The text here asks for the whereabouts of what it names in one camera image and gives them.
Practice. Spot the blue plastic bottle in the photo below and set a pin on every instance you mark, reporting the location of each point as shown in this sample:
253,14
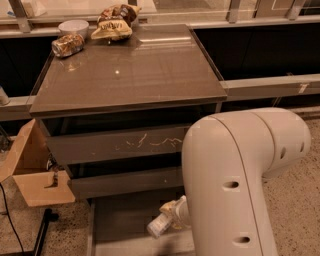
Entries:
159,225

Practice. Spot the crushed soda can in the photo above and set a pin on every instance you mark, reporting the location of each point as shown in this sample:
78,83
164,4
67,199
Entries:
67,45

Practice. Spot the grey top drawer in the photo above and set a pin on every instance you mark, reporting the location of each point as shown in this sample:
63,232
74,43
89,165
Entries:
104,137

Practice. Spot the grey drawer cabinet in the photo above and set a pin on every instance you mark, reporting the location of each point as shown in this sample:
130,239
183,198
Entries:
158,67

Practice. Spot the brown snack bag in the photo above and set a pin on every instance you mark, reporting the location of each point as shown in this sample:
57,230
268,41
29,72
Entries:
125,12

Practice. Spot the white bowl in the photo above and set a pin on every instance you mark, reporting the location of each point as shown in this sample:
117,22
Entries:
80,27

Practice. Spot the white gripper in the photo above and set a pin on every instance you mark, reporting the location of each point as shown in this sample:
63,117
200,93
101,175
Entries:
183,211

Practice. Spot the grey middle drawer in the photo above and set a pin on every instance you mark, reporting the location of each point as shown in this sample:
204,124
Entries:
128,175

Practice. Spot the grey bottom drawer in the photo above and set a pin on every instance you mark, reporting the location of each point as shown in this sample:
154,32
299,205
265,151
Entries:
118,226

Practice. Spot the open cardboard box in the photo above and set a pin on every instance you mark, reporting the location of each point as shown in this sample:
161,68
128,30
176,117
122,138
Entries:
26,163

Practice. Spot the yellow chip bag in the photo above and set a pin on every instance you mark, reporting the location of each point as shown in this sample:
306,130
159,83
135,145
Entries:
113,30

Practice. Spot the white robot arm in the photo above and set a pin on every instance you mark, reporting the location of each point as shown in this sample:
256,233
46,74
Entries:
225,159

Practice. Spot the grey drawer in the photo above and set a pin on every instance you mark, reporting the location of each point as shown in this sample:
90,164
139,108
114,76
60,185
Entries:
128,175
104,137
118,226

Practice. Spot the black stand leg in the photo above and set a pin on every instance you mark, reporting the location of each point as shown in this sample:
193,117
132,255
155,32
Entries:
48,217

